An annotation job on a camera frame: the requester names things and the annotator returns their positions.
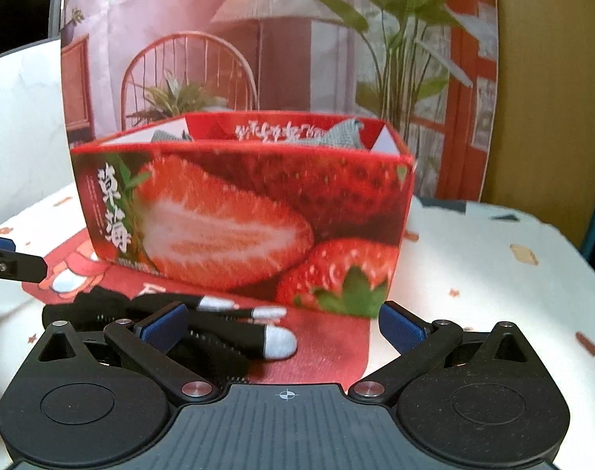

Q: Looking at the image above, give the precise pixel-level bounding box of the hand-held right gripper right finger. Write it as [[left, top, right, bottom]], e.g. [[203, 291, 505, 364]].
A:
[[347, 301, 538, 407]]

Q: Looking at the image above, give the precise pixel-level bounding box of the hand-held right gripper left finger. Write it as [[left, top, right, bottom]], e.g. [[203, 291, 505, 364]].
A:
[[30, 302, 220, 407]]

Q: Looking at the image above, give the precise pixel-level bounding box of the black glove with silver fingertips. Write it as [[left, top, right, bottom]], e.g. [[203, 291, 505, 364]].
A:
[[42, 286, 298, 383]]

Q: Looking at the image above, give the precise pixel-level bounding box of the red strawberry print box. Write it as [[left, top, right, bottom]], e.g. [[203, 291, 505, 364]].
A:
[[69, 110, 417, 319]]

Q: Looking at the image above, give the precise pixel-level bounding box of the red printed mat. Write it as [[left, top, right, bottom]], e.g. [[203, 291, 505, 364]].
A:
[[20, 242, 377, 387]]

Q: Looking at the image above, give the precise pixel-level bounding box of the white marble panel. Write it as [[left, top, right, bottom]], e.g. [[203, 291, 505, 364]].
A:
[[0, 36, 90, 236]]

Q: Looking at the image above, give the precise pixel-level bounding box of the wooden panel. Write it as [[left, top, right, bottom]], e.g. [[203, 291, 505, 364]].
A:
[[479, 0, 595, 250]]

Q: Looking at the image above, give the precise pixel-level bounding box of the grey window frame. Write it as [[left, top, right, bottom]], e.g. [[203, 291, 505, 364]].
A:
[[47, 0, 69, 40]]

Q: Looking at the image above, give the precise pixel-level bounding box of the printed room scene wall cloth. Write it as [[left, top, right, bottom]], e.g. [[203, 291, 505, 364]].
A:
[[60, 0, 499, 201]]

